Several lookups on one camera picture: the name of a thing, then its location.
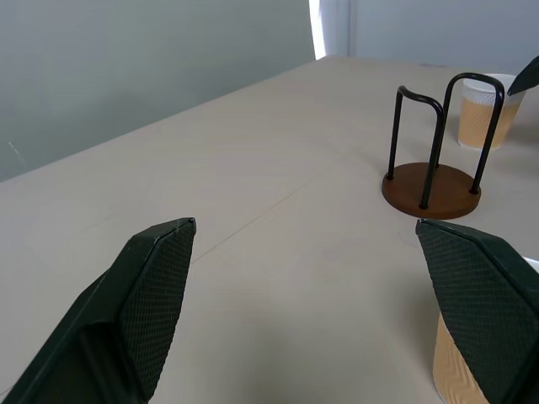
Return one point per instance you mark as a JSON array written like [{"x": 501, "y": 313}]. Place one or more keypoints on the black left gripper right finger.
[{"x": 484, "y": 303}]

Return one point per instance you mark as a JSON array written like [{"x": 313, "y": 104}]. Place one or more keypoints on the brown white ribbed paper cup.
[
  {"x": 450, "y": 370},
  {"x": 473, "y": 122}
]

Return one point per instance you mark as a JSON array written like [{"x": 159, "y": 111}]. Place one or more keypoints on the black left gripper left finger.
[{"x": 139, "y": 303}]

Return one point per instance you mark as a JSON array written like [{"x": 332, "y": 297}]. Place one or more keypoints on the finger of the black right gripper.
[{"x": 528, "y": 80}]

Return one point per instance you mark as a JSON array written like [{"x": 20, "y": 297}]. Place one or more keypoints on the bright white window panel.
[{"x": 322, "y": 25}]

